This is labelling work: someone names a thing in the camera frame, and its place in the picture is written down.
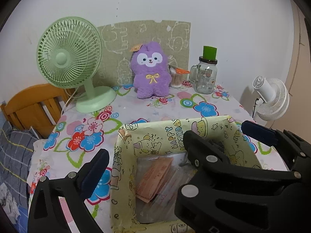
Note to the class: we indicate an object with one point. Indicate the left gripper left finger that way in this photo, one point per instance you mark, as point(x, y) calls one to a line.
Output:
point(46, 214)

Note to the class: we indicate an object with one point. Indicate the cotton swab container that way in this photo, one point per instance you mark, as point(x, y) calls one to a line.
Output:
point(177, 75)

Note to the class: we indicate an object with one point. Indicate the plaid grey blanket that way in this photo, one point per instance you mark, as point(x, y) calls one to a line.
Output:
point(16, 153)

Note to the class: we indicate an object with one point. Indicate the glass jar with handle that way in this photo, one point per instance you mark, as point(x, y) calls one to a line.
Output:
point(203, 75)

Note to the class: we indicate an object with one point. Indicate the yellow cartoon storage box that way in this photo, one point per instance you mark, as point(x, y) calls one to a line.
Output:
point(164, 138)

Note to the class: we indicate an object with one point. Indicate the purple plush toy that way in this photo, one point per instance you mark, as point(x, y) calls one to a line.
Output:
point(150, 67)

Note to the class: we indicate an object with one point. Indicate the green cup on jar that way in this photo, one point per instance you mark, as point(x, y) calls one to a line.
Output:
point(209, 53)

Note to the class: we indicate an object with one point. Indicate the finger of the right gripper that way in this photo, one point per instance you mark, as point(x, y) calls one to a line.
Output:
point(294, 151)

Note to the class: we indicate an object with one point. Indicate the white standing fan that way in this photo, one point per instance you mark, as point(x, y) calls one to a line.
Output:
point(274, 95)

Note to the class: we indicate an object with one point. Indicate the cartoon print cardboard panel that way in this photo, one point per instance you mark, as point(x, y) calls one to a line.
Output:
point(120, 38)

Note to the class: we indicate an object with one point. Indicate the floral tablecloth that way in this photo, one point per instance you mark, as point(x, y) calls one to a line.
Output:
point(77, 137)

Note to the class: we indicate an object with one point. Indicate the wooden chair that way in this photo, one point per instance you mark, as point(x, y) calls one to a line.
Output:
point(37, 107)

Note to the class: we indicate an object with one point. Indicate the green desk fan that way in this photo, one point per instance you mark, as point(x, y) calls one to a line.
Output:
point(69, 54)

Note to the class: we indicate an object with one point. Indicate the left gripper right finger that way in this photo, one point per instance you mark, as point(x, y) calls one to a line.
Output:
point(222, 197)

